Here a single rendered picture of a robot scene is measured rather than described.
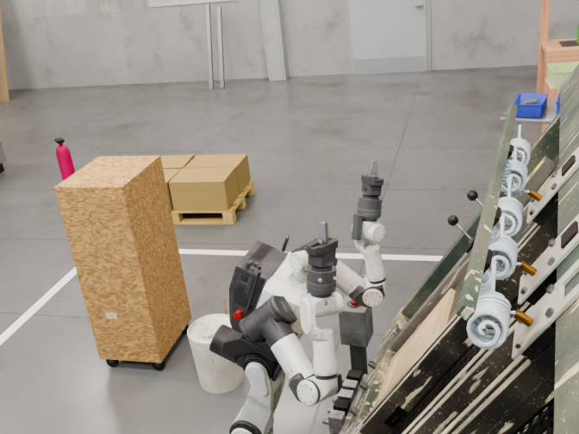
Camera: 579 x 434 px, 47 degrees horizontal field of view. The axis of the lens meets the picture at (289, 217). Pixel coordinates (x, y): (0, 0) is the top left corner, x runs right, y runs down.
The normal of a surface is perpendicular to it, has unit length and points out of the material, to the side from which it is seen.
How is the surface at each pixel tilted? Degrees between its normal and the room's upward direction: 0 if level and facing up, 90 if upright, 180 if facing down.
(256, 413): 90
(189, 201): 90
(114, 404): 0
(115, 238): 90
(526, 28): 90
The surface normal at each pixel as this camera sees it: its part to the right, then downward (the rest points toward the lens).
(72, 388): -0.11, -0.91
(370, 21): -0.25, 0.42
